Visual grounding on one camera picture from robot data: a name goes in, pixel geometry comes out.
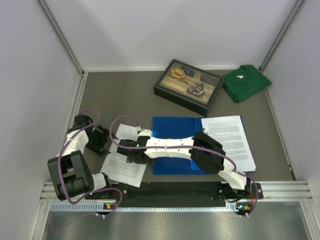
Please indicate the grey slotted cable duct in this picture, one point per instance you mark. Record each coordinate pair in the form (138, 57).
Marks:
(106, 207)

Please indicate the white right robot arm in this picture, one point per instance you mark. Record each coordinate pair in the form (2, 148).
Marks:
(205, 152)

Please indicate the green folded t-shirt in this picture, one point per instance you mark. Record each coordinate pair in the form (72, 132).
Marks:
(243, 82)

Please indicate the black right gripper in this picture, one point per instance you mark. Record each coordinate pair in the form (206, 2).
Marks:
(132, 159)

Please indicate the white paper sheet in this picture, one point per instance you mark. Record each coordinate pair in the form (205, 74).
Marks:
(229, 131)

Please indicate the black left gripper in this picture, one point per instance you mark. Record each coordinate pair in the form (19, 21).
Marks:
(105, 138)

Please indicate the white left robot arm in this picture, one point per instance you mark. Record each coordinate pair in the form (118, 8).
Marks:
(69, 171)

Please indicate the black compartment display box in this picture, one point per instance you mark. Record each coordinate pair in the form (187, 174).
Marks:
(189, 87)

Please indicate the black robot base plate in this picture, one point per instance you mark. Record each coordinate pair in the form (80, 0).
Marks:
(163, 201)

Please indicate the blue plastic folder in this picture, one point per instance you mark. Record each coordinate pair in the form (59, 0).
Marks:
(173, 127)

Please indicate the aluminium frame rail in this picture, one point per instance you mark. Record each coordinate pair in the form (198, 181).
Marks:
(279, 190)

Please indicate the white printed paper stack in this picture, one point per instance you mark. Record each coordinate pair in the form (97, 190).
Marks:
(115, 165)

